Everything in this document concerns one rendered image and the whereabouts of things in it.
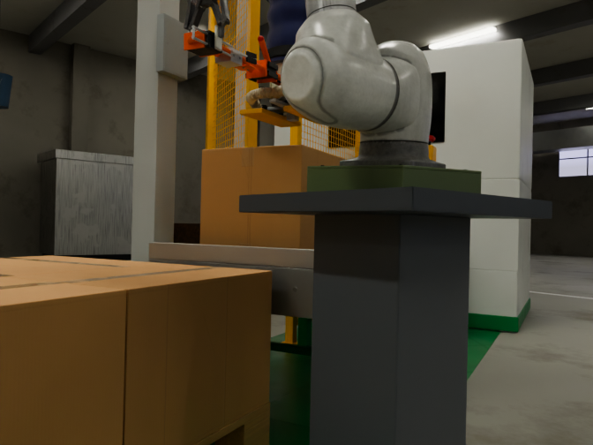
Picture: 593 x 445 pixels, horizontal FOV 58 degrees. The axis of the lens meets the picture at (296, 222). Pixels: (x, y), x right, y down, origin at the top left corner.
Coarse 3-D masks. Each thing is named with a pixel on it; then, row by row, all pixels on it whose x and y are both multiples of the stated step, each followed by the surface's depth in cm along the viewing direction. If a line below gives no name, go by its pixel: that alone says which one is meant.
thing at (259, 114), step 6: (258, 108) 205; (264, 108) 211; (240, 114) 206; (246, 114) 205; (252, 114) 205; (258, 114) 205; (264, 114) 205; (270, 114) 208; (276, 114) 212; (282, 114) 224; (264, 120) 218; (270, 120) 218; (276, 120) 218; (282, 120) 218; (282, 126) 234; (288, 126) 233
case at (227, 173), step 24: (216, 168) 189; (240, 168) 184; (264, 168) 180; (288, 168) 176; (216, 192) 189; (240, 192) 184; (264, 192) 180; (216, 216) 188; (240, 216) 184; (264, 216) 180; (288, 216) 176; (312, 216) 183; (216, 240) 188; (240, 240) 184; (264, 240) 180; (288, 240) 176; (312, 240) 183
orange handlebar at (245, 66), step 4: (196, 36) 155; (200, 36) 155; (188, 40) 156; (192, 40) 156; (224, 48) 165; (228, 52) 167; (216, 56) 170; (244, 60) 176; (244, 64) 183; (248, 64) 179; (252, 64) 181; (256, 64) 183; (260, 64) 186; (236, 68) 182; (240, 68) 182; (244, 68) 182; (248, 68) 182; (252, 68) 182; (256, 68) 183; (260, 68) 186; (280, 76) 198; (280, 80) 200; (276, 84) 206; (280, 84) 207
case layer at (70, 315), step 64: (64, 256) 203; (0, 320) 85; (64, 320) 96; (128, 320) 110; (192, 320) 128; (256, 320) 154; (0, 384) 85; (64, 384) 96; (128, 384) 110; (192, 384) 129; (256, 384) 155
